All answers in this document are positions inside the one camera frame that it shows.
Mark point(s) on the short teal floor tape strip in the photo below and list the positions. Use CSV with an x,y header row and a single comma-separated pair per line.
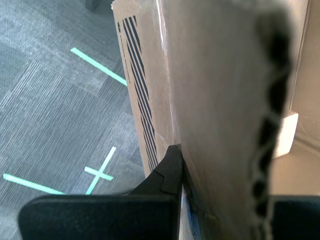
x,y
91,171

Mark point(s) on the light wooden block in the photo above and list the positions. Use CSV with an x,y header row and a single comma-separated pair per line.
x,y
285,135

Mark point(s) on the brown cardboard box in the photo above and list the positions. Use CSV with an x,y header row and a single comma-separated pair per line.
x,y
212,100

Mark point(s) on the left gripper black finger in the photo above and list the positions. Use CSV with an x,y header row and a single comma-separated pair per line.
x,y
100,217
297,217

